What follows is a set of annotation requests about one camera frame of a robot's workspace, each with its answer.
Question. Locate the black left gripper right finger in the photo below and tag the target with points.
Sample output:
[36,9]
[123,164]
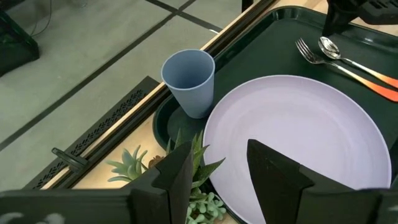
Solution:
[280,186]

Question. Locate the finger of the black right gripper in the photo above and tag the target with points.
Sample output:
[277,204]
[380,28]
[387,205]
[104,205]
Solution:
[337,15]

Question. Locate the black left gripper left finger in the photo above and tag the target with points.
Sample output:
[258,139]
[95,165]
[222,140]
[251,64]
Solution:
[155,202]

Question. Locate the lavender plastic plate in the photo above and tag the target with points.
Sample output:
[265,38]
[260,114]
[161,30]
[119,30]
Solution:
[295,118]

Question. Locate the blue plastic cup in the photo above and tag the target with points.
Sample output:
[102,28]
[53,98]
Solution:
[192,99]

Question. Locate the dark green plastic tray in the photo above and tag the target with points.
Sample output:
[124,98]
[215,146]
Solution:
[264,53]

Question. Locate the artificial succulents in black pot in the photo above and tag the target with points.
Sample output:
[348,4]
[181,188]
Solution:
[130,168]

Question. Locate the black table leg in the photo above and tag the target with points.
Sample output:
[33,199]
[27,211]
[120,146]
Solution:
[247,4]

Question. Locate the black clamp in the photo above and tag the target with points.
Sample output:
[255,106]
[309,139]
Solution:
[71,160]

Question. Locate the black perforated floor strip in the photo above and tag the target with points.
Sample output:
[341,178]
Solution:
[102,124]

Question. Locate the dark green crate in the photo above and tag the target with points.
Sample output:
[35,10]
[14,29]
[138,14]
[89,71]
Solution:
[15,49]

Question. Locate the black table frame rail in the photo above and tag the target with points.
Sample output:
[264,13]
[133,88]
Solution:
[124,137]

